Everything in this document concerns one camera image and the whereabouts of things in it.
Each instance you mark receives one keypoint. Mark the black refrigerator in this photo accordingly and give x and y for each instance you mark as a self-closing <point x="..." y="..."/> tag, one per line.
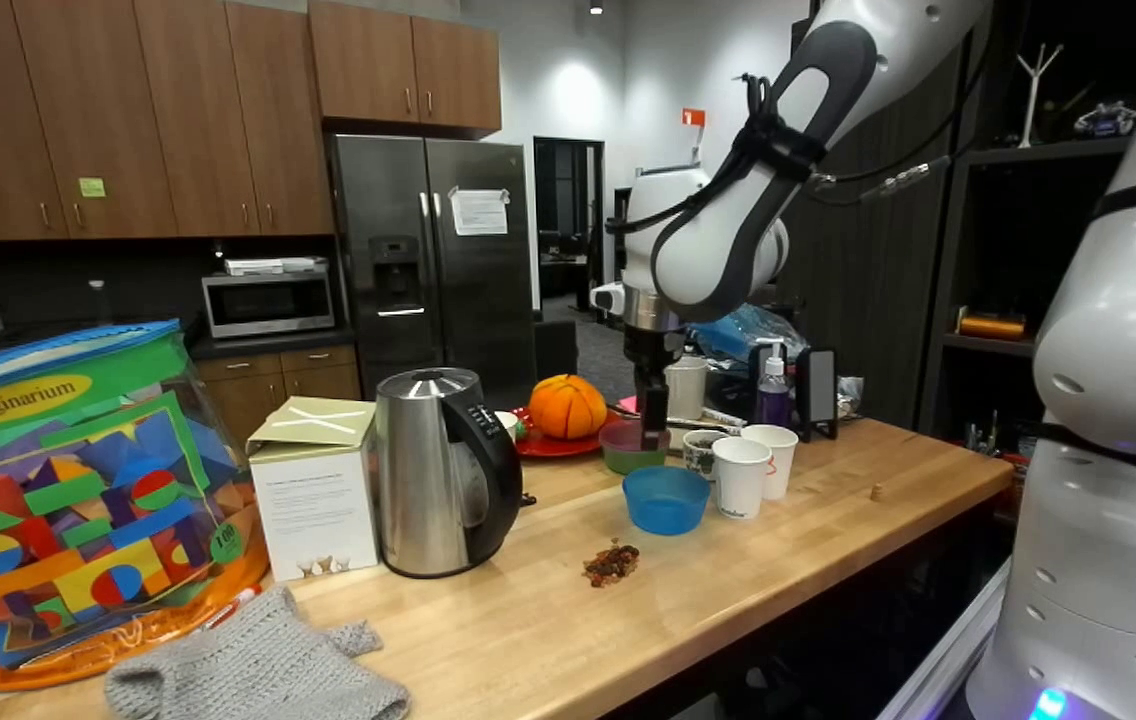
<point x="437" y="259"/>

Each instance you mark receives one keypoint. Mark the white paper cup rear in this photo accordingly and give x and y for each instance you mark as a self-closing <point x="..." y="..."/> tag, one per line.
<point x="783" y="447"/>

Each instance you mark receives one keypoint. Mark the grey knitted cloth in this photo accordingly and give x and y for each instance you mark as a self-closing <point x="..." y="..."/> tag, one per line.
<point x="266" y="663"/>

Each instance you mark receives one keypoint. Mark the blue plastic bag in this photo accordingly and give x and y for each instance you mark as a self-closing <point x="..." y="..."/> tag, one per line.
<point x="741" y="328"/>

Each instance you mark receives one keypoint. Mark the white box with green lid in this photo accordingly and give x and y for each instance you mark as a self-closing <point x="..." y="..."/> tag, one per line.
<point x="309" y="469"/>

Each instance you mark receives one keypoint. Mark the white paper cup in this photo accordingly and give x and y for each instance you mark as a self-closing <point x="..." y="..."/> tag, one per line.
<point x="783" y="447"/>
<point x="741" y="477"/>

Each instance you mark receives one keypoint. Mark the large white mug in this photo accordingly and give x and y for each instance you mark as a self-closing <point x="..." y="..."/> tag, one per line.
<point x="687" y="384"/>

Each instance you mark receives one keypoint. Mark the blue plastic bowl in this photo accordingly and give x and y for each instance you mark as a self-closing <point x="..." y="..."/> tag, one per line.
<point x="666" y="502"/>

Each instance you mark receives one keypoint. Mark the purple spray bottle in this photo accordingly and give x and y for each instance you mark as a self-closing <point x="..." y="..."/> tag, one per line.
<point x="772" y="392"/>

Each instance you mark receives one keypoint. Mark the small cup with grounds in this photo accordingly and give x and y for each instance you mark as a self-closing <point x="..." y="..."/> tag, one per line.
<point x="697" y="453"/>

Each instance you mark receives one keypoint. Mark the white paper cup front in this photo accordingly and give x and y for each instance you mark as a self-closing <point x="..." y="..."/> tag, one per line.
<point x="741" y="477"/>

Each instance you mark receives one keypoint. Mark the brown crumbs pile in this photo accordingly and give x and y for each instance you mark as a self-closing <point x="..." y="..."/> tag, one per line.
<point x="609" y="566"/>

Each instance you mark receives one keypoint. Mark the orange plush pumpkin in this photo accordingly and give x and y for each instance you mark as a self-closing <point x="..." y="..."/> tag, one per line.
<point x="565" y="405"/>

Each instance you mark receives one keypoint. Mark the stainless steel electric kettle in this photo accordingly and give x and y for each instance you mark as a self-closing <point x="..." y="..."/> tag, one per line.
<point x="445" y="473"/>

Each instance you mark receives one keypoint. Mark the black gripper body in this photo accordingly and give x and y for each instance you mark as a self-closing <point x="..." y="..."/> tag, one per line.
<point x="648" y="358"/>

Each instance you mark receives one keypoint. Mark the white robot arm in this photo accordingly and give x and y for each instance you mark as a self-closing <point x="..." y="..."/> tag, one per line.
<point x="706" y="242"/>

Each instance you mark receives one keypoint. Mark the wooden upper cabinets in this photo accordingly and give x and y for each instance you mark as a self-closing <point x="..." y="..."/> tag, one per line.
<point x="200" y="117"/>

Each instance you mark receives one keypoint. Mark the silver microwave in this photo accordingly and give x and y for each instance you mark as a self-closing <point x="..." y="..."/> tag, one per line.
<point x="266" y="305"/>

